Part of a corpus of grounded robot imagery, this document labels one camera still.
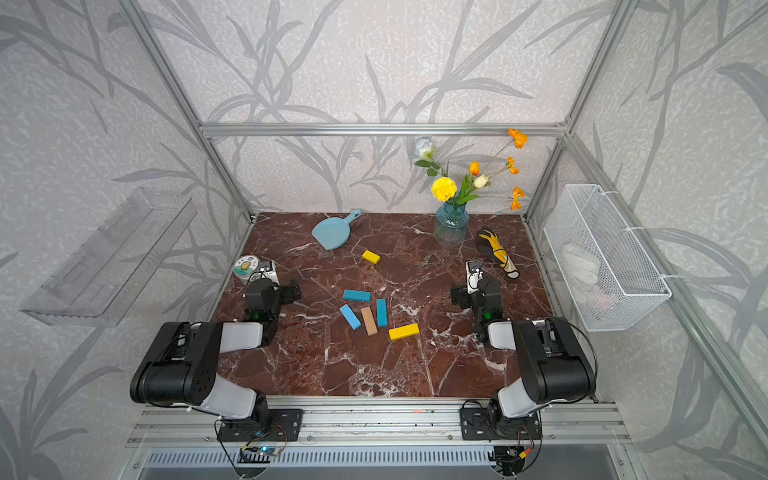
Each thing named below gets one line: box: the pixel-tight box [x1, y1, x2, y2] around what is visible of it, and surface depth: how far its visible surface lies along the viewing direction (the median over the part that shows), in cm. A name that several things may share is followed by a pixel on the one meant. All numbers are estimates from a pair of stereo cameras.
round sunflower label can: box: [233, 255, 261, 284], surface depth 98 cm
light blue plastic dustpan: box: [311, 209, 362, 251], surface depth 119 cm
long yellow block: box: [388, 323, 420, 341], surface depth 91 cm
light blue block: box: [339, 303, 362, 331], surface depth 94 cm
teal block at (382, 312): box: [376, 298, 388, 327], surface depth 95 cm
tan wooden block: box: [360, 306, 378, 336], surface depth 93 cm
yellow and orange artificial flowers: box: [413, 128, 528, 211], surface depth 93 cm
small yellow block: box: [362, 250, 381, 265], surface depth 110 cm
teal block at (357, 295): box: [343, 289, 372, 303], surface depth 99 cm
